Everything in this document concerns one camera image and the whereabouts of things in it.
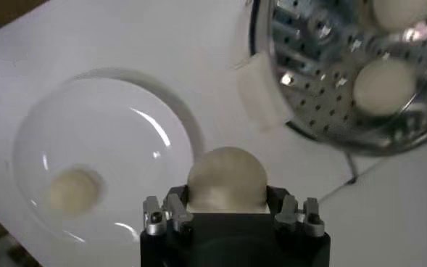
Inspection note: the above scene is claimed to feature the stainless steel steamer basket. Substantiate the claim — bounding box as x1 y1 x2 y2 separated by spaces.
236 0 427 157

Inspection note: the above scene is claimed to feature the white steamed baozi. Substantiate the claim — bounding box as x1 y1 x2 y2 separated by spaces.
186 146 271 214
370 0 427 33
352 57 417 117
48 166 104 218

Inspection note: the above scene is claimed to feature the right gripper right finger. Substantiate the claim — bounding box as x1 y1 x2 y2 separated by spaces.
267 185 326 237

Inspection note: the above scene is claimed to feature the white round plate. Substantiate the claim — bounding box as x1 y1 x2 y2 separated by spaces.
12 67 205 251

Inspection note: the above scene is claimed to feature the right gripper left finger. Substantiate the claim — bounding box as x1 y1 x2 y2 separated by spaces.
142 185 194 237

